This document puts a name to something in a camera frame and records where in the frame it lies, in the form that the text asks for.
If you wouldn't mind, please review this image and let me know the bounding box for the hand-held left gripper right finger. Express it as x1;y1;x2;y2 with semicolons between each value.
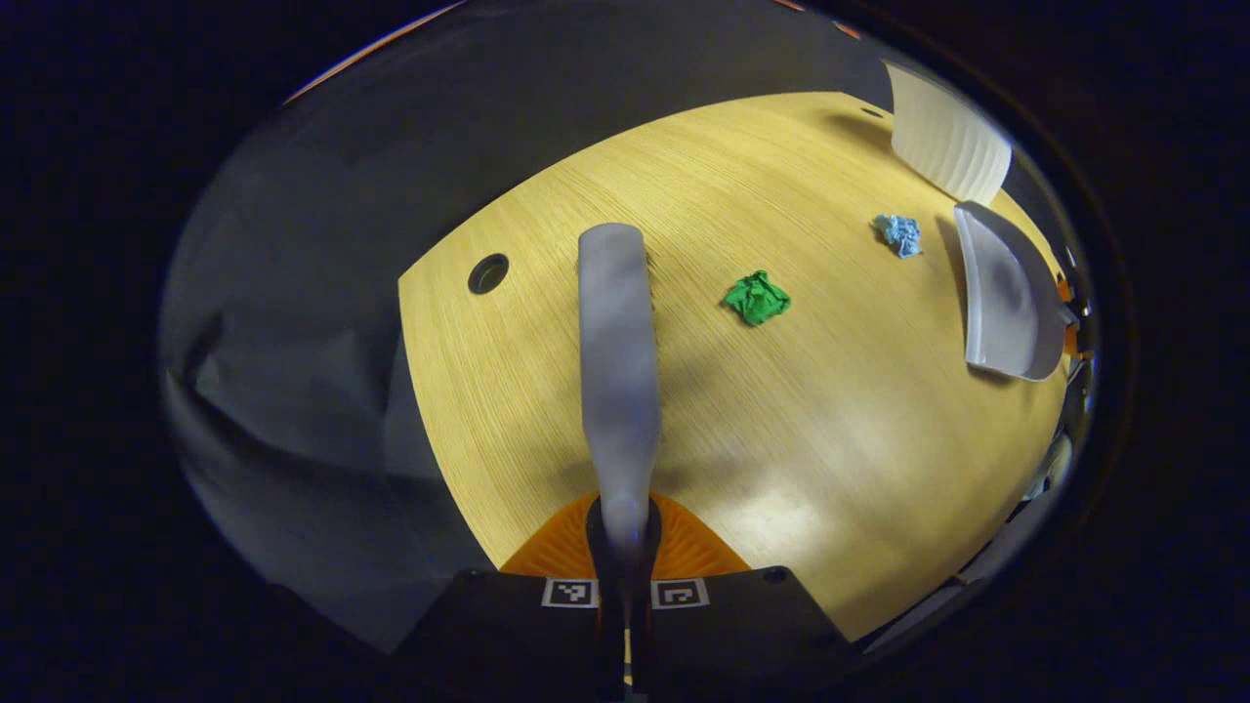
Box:
635;493;860;699

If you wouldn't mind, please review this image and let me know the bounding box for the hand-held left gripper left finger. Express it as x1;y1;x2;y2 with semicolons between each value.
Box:
391;493;626;699

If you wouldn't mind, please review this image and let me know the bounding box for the grey dustpan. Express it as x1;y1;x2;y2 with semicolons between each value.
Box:
953;200;1080;382

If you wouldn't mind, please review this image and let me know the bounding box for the blue paper ball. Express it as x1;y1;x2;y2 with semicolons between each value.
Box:
872;214;924;259

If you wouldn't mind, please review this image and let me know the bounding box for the white ribbed garbage bin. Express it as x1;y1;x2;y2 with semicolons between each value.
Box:
884;61;1014;204

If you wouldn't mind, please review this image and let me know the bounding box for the green paper ball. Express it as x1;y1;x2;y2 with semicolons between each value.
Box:
723;270;792;326

